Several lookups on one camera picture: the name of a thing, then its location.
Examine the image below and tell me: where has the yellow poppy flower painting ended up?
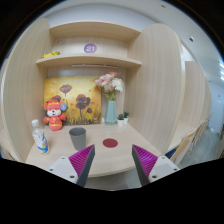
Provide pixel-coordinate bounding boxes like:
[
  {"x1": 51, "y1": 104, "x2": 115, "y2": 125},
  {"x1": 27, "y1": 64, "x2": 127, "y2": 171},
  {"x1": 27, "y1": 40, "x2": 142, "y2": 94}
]
[{"x1": 44, "y1": 76, "x2": 101, "y2": 125}]

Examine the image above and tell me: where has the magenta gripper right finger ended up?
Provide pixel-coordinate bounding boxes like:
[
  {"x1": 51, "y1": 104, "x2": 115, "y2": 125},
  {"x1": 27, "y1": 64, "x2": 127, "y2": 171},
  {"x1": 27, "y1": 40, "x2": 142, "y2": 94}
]
[{"x1": 131, "y1": 144, "x2": 181, "y2": 187}]

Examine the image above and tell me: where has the yellow object on shelf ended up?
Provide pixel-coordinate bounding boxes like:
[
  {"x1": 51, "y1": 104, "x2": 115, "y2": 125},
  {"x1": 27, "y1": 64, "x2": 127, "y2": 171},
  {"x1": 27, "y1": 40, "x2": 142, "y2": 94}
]
[{"x1": 41, "y1": 51, "x2": 60, "y2": 58}]

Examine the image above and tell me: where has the small potted succulent left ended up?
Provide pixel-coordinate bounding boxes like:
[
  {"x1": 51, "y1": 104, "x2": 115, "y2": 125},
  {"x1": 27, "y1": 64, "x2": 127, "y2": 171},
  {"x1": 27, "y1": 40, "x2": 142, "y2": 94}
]
[{"x1": 117, "y1": 113, "x2": 124, "y2": 127}]

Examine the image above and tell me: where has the small potted succulent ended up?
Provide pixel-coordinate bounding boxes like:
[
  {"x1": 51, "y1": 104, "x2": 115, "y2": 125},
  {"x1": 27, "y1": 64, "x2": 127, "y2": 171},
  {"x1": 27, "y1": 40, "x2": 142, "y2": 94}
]
[
  {"x1": 117, "y1": 113, "x2": 124, "y2": 127},
  {"x1": 124, "y1": 112, "x2": 129, "y2": 124}
]

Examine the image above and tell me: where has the wooden desk cubicle shelf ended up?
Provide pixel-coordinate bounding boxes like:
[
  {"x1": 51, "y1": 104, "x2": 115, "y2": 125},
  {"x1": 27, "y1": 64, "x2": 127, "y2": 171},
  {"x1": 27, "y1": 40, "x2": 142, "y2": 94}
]
[{"x1": 0, "y1": 19, "x2": 185, "y2": 176}]

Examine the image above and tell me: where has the pink white flower bouquet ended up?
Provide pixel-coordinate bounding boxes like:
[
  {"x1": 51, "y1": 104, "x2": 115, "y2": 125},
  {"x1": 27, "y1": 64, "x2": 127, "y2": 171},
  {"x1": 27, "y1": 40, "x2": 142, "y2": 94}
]
[{"x1": 95, "y1": 72, "x2": 124, "y2": 101}]

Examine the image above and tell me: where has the clear plastic water bottle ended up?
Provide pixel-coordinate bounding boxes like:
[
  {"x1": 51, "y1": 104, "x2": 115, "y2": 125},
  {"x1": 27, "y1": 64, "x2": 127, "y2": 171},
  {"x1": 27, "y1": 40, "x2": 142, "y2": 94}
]
[{"x1": 32, "y1": 119, "x2": 49, "y2": 154}]

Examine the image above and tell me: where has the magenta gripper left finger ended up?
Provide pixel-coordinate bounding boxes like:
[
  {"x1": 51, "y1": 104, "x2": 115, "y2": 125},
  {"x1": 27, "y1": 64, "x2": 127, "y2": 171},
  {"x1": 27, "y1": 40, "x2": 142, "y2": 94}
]
[{"x1": 47, "y1": 144, "x2": 96, "y2": 188}]

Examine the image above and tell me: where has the small potted succulent right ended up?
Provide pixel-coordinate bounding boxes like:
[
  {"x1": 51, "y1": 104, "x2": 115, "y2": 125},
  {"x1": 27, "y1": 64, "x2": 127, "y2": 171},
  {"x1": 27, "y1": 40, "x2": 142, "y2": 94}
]
[{"x1": 124, "y1": 112, "x2": 129, "y2": 124}]

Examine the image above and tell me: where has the red plush mascot toy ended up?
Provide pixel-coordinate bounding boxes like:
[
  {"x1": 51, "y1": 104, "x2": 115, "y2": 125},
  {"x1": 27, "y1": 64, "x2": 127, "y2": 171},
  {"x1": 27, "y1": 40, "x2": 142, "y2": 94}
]
[{"x1": 43, "y1": 99, "x2": 67, "y2": 131}]

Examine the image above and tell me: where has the teal ceramic vase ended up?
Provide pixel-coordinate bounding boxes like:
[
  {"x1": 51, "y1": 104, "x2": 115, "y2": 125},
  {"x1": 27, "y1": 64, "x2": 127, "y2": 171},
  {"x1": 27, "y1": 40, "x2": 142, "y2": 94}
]
[{"x1": 105, "y1": 101, "x2": 117, "y2": 125}]

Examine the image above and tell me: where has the grey plastic cup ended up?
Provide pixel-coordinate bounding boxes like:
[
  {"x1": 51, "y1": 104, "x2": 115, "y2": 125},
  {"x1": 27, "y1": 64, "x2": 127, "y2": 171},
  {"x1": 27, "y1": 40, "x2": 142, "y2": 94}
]
[{"x1": 69, "y1": 127, "x2": 86, "y2": 151}]

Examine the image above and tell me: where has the round purple number sticker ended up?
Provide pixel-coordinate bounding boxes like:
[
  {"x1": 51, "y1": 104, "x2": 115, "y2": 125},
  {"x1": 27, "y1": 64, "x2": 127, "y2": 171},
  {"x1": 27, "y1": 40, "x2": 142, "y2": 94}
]
[{"x1": 84, "y1": 43, "x2": 97, "y2": 53}]

